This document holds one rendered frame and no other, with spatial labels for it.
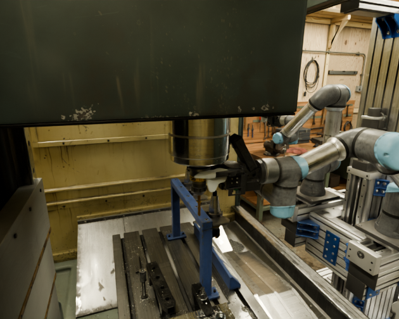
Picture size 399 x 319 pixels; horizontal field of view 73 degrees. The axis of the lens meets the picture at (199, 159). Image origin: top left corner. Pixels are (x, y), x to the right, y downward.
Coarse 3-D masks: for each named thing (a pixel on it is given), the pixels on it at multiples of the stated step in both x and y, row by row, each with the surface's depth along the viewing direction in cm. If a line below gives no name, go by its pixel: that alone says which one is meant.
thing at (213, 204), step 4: (212, 196) 99; (216, 196) 99; (212, 200) 99; (216, 200) 99; (212, 204) 99; (216, 204) 99; (212, 208) 99; (216, 208) 99; (212, 212) 100; (216, 212) 100
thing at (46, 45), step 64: (0, 0) 40; (64, 0) 43; (128, 0) 46; (192, 0) 49; (256, 0) 53; (0, 64) 42; (64, 64) 45; (128, 64) 48; (192, 64) 52; (256, 64) 57
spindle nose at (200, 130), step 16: (176, 128) 63; (192, 128) 62; (208, 128) 62; (224, 128) 64; (176, 144) 65; (192, 144) 63; (208, 144) 63; (224, 144) 65; (176, 160) 66; (192, 160) 64; (208, 160) 64; (224, 160) 67
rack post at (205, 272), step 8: (200, 232) 96; (208, 232) 95; (200, 240) 97; (208, 240) 96; (200, 248) 98; (208, 248) 97; (200, 256) 99; (208, 256) 98; (200, 264) 99; (208, 264) 98; (200, 272) 100; (208, 272) 99; (200, 280) 101; (208, 280) 101; (208, 288) 101; (208, 296) 102; (216, 296) 102
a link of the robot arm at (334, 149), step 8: (360, 128) 96; (336, 136) 100; (344, 136) 98; (352, 136) 96; (328, 144) 99; (336, 144) 98; (344, 144) 97; (312, 152) 98; (320, 152) 97; (328, 152) 97; (336, 152) 97; (344, 152) 97; (312, 160) 96; (320, 160) 96; (328, 160) 97; (312, 168) 96; (256, 192) 98
